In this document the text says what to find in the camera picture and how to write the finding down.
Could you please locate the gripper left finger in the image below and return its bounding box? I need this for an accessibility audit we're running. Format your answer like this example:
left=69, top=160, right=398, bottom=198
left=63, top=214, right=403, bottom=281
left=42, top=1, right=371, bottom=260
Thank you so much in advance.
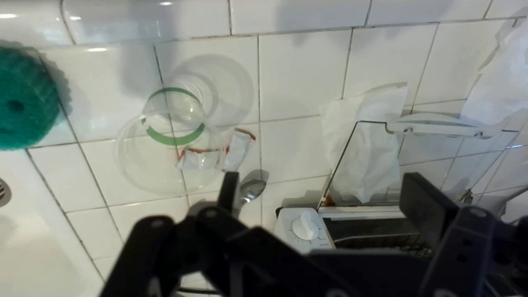
left=99, top=171, right=330, bottom=297

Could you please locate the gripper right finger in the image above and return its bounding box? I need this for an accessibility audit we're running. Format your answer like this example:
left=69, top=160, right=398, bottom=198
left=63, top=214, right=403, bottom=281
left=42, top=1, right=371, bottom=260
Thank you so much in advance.
left=399, top=172, right=528, bottom=297

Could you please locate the white toaster oven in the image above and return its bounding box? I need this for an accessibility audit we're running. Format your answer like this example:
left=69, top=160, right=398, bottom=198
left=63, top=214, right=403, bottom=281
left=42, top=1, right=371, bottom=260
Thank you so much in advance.
left=274, top=113, right=528, bottom=297

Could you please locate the glass oven door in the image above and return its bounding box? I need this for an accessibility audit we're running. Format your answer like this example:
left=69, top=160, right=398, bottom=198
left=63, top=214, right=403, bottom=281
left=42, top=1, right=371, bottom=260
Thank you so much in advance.
left=317, top=120, right=521, bottom=208

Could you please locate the metal oven rack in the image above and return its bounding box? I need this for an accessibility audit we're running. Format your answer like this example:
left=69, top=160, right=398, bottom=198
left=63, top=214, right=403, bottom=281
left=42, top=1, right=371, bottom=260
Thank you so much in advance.
left=333, top=232, right=434, bottom=257

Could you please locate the white oven knob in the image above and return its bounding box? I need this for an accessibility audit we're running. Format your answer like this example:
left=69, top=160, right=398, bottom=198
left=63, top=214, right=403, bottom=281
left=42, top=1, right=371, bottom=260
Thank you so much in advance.
left=291, top=211, right=321, bottom=241

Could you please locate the metal spoon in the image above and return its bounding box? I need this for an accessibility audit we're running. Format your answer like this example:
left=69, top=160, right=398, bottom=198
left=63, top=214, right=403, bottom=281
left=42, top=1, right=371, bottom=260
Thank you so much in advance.
left=232, top=179, right=267, bottom=218

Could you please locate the white sachet red print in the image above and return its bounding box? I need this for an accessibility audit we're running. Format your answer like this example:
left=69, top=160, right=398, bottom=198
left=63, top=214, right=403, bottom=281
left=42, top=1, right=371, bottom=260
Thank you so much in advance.
left=222, top=127, right=257, bottom=172
left=177, top=146, right=230, bottom=171

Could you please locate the clear plastic cup green band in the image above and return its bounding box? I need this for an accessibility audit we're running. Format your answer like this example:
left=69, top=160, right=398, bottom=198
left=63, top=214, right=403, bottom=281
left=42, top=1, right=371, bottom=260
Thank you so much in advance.
left=115, top=87, right=226, bottom=197

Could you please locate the white paper napkin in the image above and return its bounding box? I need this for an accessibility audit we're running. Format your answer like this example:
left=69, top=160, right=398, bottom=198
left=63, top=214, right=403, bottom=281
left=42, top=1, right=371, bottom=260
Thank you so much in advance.
left=320, top=82, right=409, bottom=203

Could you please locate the white plastic bag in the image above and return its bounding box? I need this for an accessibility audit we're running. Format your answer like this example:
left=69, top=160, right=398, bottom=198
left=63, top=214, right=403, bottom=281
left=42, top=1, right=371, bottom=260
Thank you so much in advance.
left=459, top=16, right=528, bottom=129

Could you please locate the white sink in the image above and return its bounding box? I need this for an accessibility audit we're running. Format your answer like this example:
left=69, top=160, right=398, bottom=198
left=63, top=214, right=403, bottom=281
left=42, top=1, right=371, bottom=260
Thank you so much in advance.
left=0, top=149, right=104, bottom=297

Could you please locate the green round scrubber sponge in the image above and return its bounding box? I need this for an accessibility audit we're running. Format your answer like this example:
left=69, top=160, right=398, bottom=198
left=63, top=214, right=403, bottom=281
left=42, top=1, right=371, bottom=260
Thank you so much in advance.
left=0, top=45, right=62, bottom=150

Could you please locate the white oven door handle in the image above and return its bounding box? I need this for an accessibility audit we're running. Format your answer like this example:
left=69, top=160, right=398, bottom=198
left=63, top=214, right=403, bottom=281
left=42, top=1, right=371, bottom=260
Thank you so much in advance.
left=386, top=113, right=502, bottom=139

